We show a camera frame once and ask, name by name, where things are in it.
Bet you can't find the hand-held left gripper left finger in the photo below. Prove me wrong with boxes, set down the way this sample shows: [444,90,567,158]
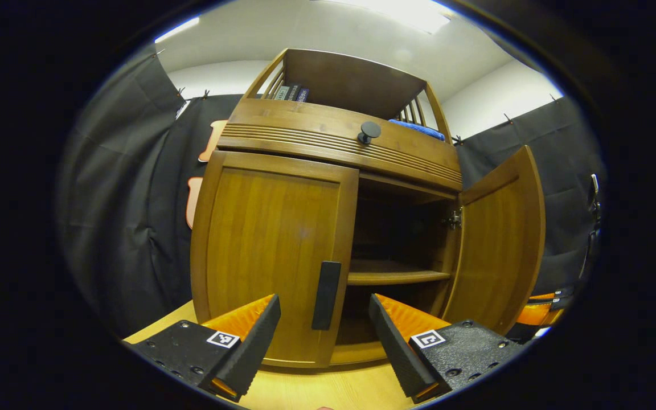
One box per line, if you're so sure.
[125,294,281,403]

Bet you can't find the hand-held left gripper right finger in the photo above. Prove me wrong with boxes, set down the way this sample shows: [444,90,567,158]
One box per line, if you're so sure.
[367,294,525,405]

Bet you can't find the wooden shoe cabinet door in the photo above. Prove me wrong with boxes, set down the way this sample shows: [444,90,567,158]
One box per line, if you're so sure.
[190,149,360,369]
[441,145,546,337]

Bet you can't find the black door handle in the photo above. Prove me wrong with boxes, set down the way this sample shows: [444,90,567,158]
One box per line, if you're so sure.
[311,261,342,331]

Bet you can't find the wooden double-door shoe cabinet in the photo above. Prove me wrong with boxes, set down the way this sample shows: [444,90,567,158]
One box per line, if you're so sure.
[190,48,546,370]

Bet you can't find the wooden cabinet shelf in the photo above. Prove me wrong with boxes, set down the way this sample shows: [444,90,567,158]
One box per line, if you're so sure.
[347,259,452,286]

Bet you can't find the ribbed wooden cabinet drawer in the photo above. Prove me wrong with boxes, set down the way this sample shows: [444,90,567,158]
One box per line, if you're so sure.
[217,98,463,192]

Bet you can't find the black backdrop cloth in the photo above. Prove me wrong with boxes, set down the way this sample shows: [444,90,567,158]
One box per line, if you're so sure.
[58,46,605,337]

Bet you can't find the blue towel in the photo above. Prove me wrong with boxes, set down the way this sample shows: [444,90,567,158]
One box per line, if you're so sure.
[388,118,446,142]

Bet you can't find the black round knob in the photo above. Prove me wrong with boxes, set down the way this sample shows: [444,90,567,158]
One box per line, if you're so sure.
[357,121,382,145]

